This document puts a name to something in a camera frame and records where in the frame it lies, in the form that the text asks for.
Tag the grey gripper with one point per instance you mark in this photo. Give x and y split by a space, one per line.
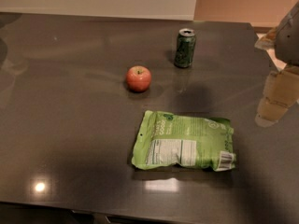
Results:
288 40

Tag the green rice chip bag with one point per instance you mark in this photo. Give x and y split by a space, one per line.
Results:
165 139

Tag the green soda can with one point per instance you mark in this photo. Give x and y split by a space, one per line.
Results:
186 42

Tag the red apple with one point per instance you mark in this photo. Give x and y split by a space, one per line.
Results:
138 78

